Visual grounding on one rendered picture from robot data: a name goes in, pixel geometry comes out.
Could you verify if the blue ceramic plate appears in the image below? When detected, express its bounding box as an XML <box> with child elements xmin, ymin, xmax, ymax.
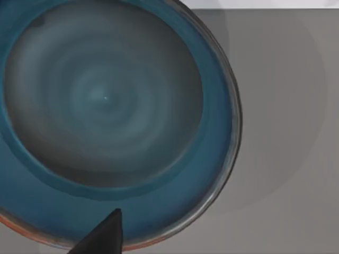
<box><xmin>0</xmin><ymin>0</ymin><xmax>243</xmax><ymax>252</ymax></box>

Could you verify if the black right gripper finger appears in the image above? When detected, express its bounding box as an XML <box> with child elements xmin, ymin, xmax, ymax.
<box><xmin>66</xmin><ymin>208</ymin><xmax>123</xmax><ymax>254</ymax></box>

